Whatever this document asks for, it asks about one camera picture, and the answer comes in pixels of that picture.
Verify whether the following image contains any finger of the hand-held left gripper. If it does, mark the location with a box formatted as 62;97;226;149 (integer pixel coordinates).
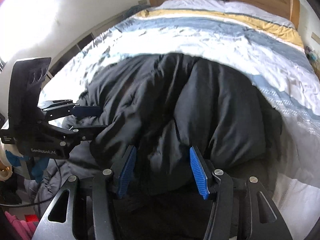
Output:
37;99;103;121
39;120;109;144

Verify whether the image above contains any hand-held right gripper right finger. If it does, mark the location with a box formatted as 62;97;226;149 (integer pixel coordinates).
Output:
189;146;293;240

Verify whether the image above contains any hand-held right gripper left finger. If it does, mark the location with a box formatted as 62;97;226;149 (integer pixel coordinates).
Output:
37;145;137;240

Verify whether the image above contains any black puffer jacket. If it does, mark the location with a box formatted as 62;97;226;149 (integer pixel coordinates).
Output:
76;51;284;240

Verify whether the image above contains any person's left hand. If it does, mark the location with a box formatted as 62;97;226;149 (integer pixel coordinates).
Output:
6;150;48;183

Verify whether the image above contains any low white shelf unit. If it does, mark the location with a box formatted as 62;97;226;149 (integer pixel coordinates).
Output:
49;12;125;80

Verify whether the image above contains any pink cloth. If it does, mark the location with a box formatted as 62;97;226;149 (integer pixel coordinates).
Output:
5;211;38;240

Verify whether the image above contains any grey-blue crumpled cloth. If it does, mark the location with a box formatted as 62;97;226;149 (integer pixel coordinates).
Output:
122;3;141;18

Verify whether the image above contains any striped duvet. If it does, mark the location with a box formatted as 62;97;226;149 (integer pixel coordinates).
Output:
22;0;320;230

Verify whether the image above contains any pale striped pillow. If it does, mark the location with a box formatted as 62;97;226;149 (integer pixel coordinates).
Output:
160;0;295;28

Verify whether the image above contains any black cable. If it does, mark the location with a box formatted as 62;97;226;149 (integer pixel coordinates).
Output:
0;159;63;207

